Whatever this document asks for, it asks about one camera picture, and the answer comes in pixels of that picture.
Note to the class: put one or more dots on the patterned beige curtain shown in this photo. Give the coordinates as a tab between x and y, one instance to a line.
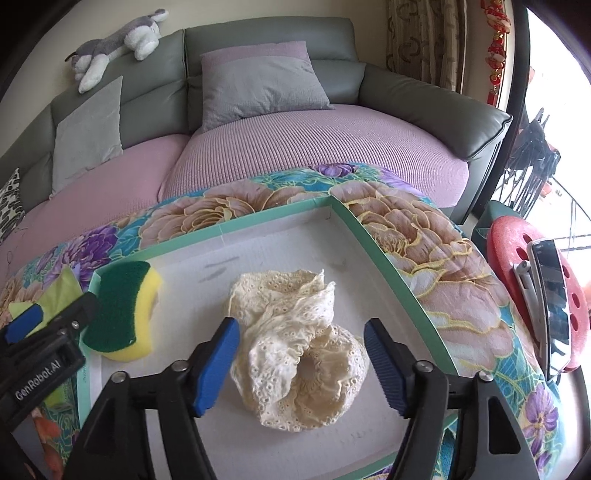
429	41

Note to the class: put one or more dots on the floral blanket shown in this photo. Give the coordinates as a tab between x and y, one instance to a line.
415	221

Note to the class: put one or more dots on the grey and white plush dog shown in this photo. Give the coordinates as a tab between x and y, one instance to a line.
115	44

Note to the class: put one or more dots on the red hanging decoration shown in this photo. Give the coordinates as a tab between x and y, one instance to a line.
496	27

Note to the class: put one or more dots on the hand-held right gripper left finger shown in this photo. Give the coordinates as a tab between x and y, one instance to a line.
216	369

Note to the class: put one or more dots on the yellow-green cloth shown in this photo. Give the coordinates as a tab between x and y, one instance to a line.
64	288

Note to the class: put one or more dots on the light grey cushion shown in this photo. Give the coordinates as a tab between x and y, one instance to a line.
87	134

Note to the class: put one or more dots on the grey cushion with purple band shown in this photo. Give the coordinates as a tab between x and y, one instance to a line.
263	87

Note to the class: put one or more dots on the white tray with green rim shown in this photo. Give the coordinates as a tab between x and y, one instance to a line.
286	244

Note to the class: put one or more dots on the green and yellow sponge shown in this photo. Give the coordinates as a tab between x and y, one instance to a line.
122	304

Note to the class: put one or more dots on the cream lace scrunchie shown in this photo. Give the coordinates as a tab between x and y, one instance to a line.
286	323

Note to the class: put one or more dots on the grey-green leather sofa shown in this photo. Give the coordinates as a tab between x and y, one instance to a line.
415	106

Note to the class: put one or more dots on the dark green container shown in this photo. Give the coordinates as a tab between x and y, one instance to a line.
501	212

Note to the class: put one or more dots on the pink sofa seat cover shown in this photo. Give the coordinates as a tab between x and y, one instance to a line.
129	175
300	147

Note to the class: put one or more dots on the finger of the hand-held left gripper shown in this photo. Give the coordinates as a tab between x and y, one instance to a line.
71	310
25	323

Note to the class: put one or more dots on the white phone stand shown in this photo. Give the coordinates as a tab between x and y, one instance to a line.
524	281

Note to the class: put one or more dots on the black folding rack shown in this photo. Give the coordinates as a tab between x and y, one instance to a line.
531	152

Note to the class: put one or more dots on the red plastic stool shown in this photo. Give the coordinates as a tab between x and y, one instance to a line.
505	244

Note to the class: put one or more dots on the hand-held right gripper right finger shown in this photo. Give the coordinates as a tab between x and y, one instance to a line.
387	369

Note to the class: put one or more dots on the leopard print cushion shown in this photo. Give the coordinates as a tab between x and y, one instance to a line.
11	207

